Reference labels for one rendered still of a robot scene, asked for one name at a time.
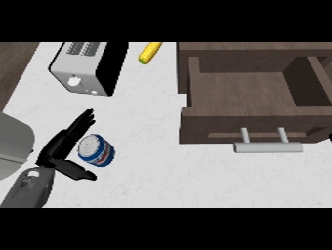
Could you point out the yellow corn cob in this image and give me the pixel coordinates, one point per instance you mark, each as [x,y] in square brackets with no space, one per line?
[149,53]

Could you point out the brown wooden drawer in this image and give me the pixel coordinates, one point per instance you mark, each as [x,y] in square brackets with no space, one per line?
[264,125]
[255,91]

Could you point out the white and black toaster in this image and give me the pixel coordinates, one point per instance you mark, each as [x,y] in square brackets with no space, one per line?
[84,70]

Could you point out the brown wooden drawer front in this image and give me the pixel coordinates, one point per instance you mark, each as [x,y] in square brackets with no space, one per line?
[264,125]

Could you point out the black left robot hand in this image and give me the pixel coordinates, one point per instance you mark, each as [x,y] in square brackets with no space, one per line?
[61,146]

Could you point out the brown wooden cabinet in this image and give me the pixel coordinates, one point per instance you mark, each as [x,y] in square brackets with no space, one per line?
[270,55]

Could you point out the blue and white can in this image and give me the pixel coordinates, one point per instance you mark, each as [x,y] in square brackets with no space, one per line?
[96,150]

